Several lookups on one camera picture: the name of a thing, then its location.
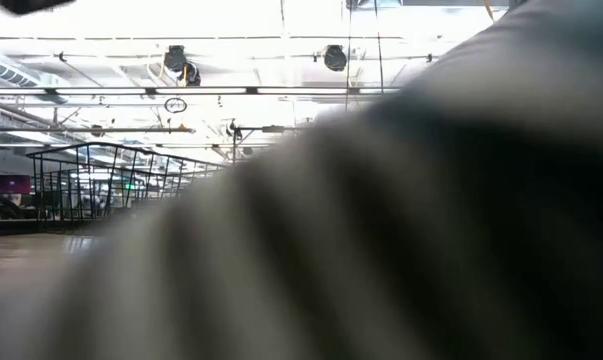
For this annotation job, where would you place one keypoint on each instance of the grey patterned cloth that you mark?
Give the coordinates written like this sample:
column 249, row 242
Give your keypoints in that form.
column 381, row 250

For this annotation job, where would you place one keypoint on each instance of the grey ceiling pipe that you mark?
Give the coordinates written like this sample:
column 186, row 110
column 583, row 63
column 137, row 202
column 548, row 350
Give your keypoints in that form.
column 131, row 130

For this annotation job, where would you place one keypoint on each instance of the dark hanging reel with yellow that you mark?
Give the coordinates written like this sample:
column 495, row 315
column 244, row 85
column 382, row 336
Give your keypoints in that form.
column 191, row 75

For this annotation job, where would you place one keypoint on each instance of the purple lit monitor screen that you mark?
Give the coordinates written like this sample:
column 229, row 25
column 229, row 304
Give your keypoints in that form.
column 12, row 184

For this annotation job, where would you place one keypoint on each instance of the black background equipment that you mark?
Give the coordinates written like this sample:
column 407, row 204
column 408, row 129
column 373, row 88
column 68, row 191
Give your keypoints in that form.
column 1, row 207

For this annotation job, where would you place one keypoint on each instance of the ribbed ceiling air duct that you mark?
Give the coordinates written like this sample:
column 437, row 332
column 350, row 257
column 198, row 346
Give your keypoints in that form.
column 8, row 70

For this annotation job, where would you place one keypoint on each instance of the long ceiling light rail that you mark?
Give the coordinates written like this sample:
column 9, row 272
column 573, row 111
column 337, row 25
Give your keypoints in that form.
column 201, row 90

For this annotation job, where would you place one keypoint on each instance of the black overhead rail with post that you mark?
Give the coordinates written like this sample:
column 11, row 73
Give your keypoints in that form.
column 273, row 129

